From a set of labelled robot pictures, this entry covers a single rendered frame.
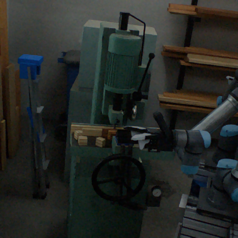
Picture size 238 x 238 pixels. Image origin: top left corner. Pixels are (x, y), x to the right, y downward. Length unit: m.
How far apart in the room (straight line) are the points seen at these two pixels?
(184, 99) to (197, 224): 2.43
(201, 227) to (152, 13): 2.96
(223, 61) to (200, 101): 0.50
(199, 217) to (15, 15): 3.38
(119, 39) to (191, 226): 1.04
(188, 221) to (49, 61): 3.11
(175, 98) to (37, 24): 1.79
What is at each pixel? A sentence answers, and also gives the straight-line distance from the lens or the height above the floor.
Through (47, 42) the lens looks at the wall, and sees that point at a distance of 4.62.
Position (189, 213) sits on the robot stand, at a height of 0.75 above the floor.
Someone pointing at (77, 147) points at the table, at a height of 0.90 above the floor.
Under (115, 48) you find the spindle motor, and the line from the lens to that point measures 2.08.
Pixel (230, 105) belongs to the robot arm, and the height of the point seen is 1.34.
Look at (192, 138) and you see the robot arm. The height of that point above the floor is 1.23.
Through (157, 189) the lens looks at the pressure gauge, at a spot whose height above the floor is 0.68.
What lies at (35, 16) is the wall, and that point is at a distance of 4.61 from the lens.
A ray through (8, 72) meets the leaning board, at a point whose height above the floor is 0.88.
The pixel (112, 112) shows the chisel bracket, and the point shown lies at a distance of 2.21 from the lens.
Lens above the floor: 1.83
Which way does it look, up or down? 21 degrees down
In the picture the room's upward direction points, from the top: 7 degrees clockwise
